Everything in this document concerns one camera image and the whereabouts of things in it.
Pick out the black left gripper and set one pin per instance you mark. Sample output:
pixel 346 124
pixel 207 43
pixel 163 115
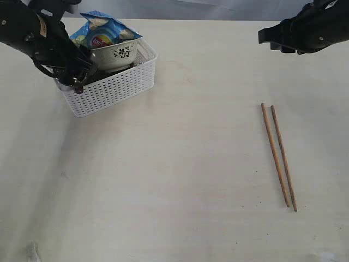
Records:
pixel 58 57

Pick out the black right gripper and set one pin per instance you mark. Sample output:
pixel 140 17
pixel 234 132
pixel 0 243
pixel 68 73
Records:
pixel 317 26

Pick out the dark wooden spoon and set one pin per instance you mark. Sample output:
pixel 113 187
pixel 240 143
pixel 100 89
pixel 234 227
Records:
pixel 77 86

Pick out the brown wooden chopstick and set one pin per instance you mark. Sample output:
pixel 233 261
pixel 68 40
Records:
pixel 284 159

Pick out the light wooden chopstick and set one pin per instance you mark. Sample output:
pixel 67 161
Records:
pixel 274 153

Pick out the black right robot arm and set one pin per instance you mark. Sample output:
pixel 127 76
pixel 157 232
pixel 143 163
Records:
pixel 317 26

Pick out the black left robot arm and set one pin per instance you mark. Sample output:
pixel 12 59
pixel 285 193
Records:
pixel 36 29

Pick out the speckled ceramic floral bowl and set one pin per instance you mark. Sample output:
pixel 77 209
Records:
pixel 115 57

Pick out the white plastic woven basket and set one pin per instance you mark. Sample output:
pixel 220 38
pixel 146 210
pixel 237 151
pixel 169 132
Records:
pixel 113 89

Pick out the blue Lays chip bag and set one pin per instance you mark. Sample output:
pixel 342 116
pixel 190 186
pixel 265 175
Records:
pixel 102 30

